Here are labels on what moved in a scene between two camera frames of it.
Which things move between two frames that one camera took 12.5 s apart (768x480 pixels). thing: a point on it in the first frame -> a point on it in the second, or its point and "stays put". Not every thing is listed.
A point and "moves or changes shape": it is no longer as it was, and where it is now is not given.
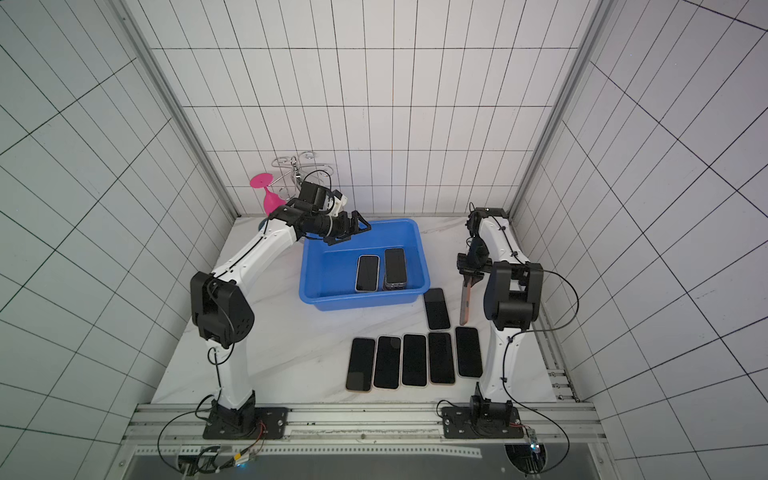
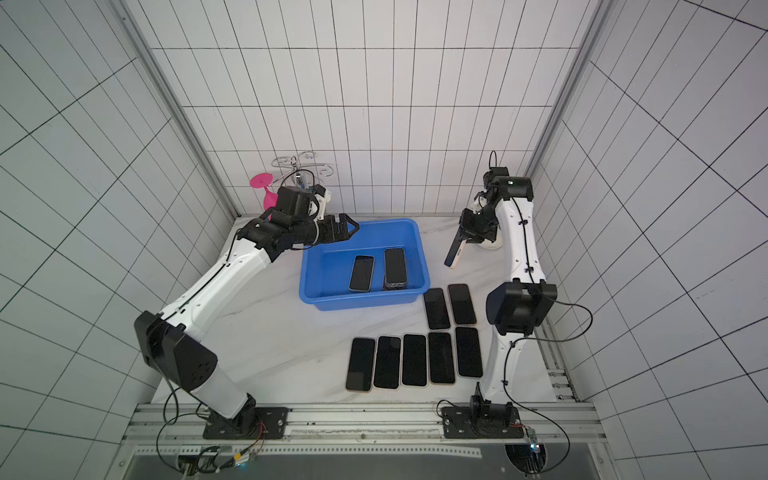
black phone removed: x=440 y=358 stays put
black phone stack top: x=436 y=309 stays put
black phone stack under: x=465 y=307 moves or changes shape
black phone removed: x=361 y=365 stays put
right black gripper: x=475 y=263 -> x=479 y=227
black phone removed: x=367 y=273 -> x=455 y=250
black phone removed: x=414 y=360 stays put
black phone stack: x=395 y=272 stays put
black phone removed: x=388 y=363 stays put
